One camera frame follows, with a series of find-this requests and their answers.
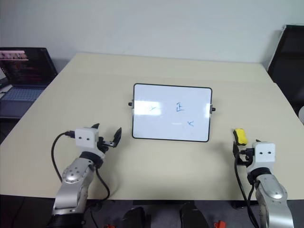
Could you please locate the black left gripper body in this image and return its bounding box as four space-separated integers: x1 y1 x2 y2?
95 135 114 154

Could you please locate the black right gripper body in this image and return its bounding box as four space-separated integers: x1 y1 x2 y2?
237 148 255 167

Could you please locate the yellow and black eraser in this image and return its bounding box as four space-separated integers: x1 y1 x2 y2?
233 128 248 146

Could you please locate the small black-framed whiteboard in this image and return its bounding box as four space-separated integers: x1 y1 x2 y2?
128 83 217 143

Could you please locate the dark rounded shape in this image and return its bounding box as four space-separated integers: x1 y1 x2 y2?
178 201 211 228
121 206 152 228

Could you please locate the black office chair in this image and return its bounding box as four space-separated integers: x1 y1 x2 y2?
266 24 304 125

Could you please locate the open dark laptop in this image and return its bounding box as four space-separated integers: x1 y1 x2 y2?
0 47 59 119

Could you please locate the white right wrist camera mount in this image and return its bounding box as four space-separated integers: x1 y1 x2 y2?
251 141 276 165

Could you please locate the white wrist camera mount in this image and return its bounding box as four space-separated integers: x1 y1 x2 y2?
251 141 276 165
75 127 99 150

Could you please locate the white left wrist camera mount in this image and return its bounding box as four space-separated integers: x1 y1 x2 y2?
75 127 99 150

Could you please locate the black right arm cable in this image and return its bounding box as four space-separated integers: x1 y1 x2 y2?
234 148 260 228

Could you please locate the black table frame bar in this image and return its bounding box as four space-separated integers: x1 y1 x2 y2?
133 200 196 207

